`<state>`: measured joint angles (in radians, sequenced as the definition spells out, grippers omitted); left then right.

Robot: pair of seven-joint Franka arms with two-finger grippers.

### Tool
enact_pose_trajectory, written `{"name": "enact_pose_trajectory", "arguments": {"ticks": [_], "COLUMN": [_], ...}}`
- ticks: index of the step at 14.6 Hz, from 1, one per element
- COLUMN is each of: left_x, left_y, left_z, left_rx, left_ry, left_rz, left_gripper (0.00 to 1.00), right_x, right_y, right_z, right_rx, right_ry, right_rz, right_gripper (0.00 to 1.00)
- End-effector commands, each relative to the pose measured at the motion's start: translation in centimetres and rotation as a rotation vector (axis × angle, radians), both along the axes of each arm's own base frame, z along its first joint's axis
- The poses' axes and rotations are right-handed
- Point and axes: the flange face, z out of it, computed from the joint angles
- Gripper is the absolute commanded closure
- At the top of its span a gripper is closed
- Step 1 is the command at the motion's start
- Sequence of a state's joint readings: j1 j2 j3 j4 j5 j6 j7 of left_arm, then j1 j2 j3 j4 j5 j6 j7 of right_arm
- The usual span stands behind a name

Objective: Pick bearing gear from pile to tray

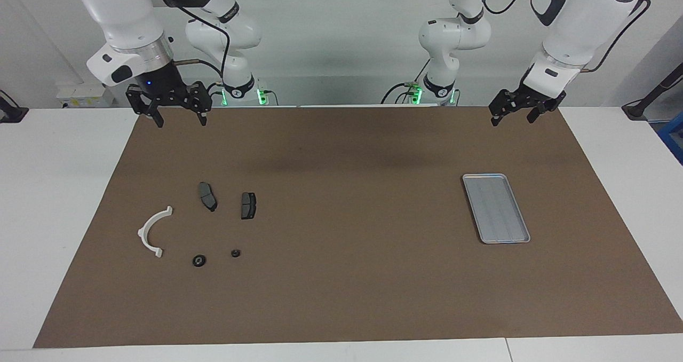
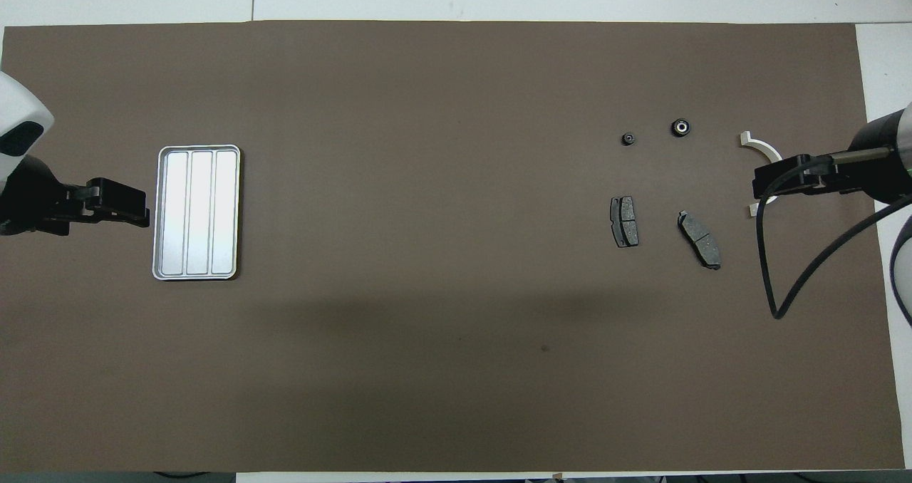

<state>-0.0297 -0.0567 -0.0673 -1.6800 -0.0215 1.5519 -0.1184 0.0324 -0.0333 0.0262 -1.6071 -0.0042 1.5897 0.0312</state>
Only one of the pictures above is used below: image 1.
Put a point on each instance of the large black bearing gear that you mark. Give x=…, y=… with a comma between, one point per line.
x=199, y=260

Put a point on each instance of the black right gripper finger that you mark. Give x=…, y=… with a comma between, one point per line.
x=157, y=115
x=202, y=115

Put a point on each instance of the curved dark grey brake pad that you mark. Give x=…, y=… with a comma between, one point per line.
x=206, y=194

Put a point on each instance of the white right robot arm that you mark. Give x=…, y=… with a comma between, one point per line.
x=128, y=15

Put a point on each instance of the brown table mat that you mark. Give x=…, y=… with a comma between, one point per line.
x=341, y=276

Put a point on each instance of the rectangular dark grey brake pad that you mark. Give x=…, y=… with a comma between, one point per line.
x=248, y=206

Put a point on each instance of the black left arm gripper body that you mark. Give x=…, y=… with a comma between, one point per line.
x=531, y=92

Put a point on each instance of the silver metal tray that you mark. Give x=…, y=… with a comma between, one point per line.
x=496, y=210

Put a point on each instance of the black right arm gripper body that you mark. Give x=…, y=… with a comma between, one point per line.
x=160, y=87

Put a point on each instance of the white power strip box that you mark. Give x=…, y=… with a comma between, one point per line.
x=82, y=94

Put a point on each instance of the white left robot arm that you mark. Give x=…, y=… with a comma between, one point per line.
x=581, y=20

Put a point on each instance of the white curved plastic bracket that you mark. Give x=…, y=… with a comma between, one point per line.
x=143, y=235

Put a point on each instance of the blue box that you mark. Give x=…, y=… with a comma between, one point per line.
x=673, y=140

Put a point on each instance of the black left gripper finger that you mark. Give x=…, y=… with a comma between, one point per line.
x=495, y=118
x=533, y=115

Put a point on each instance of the black clamp mount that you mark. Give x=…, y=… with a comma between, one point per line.
x=12, y=113

